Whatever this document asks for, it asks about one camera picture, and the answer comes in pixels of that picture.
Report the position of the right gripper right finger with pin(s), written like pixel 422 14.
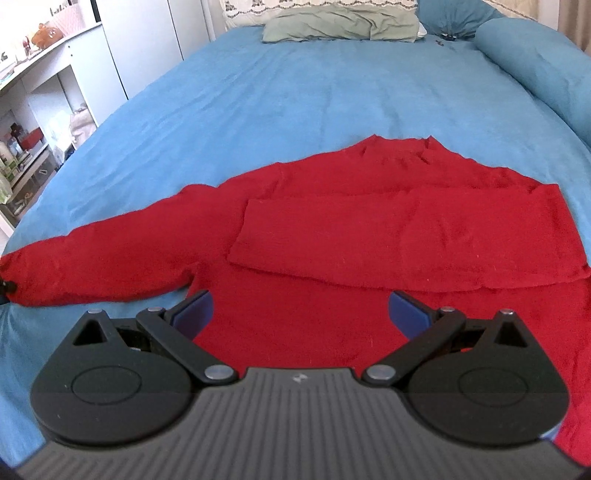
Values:
pixel 427 331

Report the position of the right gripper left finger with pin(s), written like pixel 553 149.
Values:
pixel 173 330

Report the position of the red knit sweater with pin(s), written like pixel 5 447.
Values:
pixel 301 258

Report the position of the beige bag in shelf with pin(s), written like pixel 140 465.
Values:
pixel 82 126

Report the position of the white shelf desk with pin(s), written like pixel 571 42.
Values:
pixel 45 91

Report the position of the blue bed sheet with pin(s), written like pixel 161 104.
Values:
pixel 240 104

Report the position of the orange plush on desk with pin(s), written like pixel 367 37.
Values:
pixel 46 36

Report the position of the white grey wardrobe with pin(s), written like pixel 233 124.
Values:
pixel 147 38

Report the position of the rolled blue duvet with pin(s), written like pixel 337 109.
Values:
pixel 545 62

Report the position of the teal pillow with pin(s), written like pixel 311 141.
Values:
pixel 455 19

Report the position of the green pillow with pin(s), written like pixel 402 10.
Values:
pixel 341 22

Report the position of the cream quilted headboard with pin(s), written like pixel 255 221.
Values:
pixel 239 13

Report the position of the beige curtain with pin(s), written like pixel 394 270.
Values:
pixel 574 21

